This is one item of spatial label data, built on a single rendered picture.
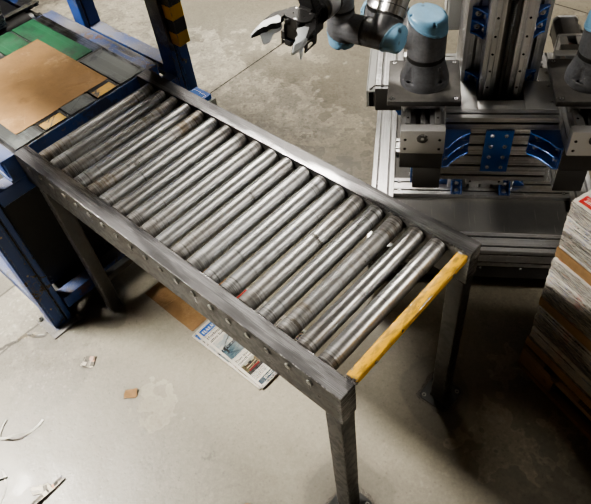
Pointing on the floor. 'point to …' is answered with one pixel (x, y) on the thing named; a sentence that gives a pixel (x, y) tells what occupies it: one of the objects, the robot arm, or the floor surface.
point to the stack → (590, 316)
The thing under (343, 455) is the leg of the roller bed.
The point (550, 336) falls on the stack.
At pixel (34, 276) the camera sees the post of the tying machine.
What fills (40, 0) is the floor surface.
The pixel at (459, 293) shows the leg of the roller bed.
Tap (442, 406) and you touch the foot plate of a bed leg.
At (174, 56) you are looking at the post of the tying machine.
